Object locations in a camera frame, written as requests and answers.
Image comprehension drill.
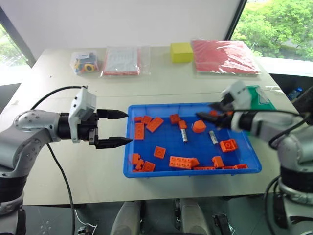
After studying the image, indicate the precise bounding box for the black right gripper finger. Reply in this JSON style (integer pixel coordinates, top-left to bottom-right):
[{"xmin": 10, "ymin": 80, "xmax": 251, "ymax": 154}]
[
  {"xmin": 209, "ymin": 101, "xmax": 227, "ymax": 111},
  {"xmin": 195, "ymin": 111, "xmax": 222, "ymax": 126}
]

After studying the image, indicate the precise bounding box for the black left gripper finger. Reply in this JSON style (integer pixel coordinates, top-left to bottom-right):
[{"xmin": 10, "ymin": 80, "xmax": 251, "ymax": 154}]
[
  {"xmin": 97, "ymin": 109, "xmax": 129, "ymax": 120},
  {"xmin": 94, "ymin": 137, "xmax": 134, "ymax": 150}
]

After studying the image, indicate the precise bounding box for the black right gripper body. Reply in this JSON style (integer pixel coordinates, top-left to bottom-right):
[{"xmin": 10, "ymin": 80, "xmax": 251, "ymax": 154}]
[{"xmin": 216, "ymin": 94, "xmax": 234, "ymax": 129}]

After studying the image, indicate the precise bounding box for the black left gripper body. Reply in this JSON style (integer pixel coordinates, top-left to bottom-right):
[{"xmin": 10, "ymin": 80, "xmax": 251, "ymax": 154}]
[{"xmin": 77, "ymin": 109, "xmax": 100, "ymax": 146}]

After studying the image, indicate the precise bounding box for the green plastic bin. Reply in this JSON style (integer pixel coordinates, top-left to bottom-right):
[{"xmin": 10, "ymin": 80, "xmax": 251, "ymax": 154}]
[{"xmin": 244, "ymin": 85, "xmax": 276, "ymax": 112}]

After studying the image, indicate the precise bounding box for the blue plastic bin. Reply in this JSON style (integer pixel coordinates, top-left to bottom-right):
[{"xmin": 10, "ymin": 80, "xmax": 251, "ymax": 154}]
[{"xmin": 123, "ymin": 102, "xmax": 263, "ymax": 179}]

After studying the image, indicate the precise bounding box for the rounded orange toy piece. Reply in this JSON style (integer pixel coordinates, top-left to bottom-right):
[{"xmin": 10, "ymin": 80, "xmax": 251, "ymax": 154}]
[{"xmin": 191, "ymin": 119, "xmax": 207, "ymax": 134}]

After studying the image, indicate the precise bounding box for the long orange toy brick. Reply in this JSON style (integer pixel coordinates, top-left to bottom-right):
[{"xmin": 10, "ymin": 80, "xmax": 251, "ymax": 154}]
[
  {"xmin": 169, "ymin": 156, "xmax": 193, "ymax": 170},
  {"xmin": 134, "ymin": 122, "xmax": 145, "ymax": 141},
  {"xmin": 146, "ymin": 117, "xmax": 165, "ymax": 133}
]

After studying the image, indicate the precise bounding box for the square orange toy brick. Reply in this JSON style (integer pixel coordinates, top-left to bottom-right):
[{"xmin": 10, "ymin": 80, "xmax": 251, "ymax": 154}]
[
  {"xmin": 141, "ymin": 160, "xmax": 156, "ymax": 173},
  {"xmin": 219, "ymin": 139, "xmax": 238, "ymax": 153},
  {"xmin": 153, "ymin": 145, "xmax": 167, "ymax": 159}
]

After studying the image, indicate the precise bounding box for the red paper pack in plastic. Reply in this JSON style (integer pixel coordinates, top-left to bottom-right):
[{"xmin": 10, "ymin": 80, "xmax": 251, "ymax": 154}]
[{"xmin": 190, "ymin": 39, "xmax": 262, "ymax": 77}]

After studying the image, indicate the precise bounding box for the plastic bag with printed sheets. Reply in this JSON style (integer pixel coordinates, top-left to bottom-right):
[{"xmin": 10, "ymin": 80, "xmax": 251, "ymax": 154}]
[{"xmin": 100, "ymin": 46, "xmax": 151, "ymax": 79}]

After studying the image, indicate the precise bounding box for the bag of small parts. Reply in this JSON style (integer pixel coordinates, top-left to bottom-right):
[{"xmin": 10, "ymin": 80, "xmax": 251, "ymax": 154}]
[{"xmin": 71, "ymin": 51, "xmax": 99, "ymax": 77}]

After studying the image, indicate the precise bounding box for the yellow block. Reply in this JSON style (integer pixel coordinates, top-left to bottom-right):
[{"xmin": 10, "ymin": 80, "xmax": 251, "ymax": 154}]
[{"xmin": 170, "ymin": 42, "xmax": 194, "ymax": 64}]

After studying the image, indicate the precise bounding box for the clear water bottle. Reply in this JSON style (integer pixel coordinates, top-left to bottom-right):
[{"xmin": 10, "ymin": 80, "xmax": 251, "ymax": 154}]
[{"xmin": 288, "ymin": 88, "xmax": 304, "ymax": 100}]

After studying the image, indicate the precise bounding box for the grey robot leg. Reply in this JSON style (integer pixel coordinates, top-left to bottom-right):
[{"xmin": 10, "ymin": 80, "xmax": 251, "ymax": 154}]
[
  {"xmin": 110, "ymin": 200, "xmax": 145, "ymax": 235},
  {"xmin": 179, "ymin": 197, "xmax": 211, "ymax": 235}
]

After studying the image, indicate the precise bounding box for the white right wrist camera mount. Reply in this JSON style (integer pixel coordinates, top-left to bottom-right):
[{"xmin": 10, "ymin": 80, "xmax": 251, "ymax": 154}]
[{"xmin": 221, "ymin": 80, "xmax": 252, "ymax": 134}]

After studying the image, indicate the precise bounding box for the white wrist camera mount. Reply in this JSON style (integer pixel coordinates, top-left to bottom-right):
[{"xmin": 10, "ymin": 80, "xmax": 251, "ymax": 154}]
[
  {"xmin": 68, "ymin": 87, "xmax": 98, "ymax": 144},
  {"xmin": 221, "ymin": 80, "xmax": 252, "ymax": 134}
]

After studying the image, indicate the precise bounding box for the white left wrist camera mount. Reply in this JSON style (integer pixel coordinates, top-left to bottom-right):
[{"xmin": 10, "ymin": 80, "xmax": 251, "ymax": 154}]
[{"xmin": 68, "ymin": 87, "xmax": 98, "ymax": 144}]

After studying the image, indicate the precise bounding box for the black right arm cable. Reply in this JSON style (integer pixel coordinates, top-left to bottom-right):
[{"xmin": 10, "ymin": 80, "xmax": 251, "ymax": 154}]
[{"xmin": 229, "ymin": 108, "xmax": 309, "ymax": 150}]

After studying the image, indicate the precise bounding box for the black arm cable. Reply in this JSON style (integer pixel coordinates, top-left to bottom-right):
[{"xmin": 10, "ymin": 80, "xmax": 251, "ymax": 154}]
[
  {"xmin": 229, "ymin": 108, "xmax": 309, "ymax": 150},
  {"xmin": 31, "ymin": 85, "xmax": 89, "ymax": 235}
]

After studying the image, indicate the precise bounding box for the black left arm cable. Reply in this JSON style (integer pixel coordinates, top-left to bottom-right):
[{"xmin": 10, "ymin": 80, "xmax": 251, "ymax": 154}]
[{"xmin": 31, "ymin": 85, "xmax": 89, "ymax": 235}]

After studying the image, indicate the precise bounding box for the thin white wire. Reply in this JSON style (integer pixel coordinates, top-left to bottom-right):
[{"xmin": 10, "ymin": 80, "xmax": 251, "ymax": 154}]
[{"xmin": 74, "ymin": 209, "xmax": 99, "ymax": 231}]

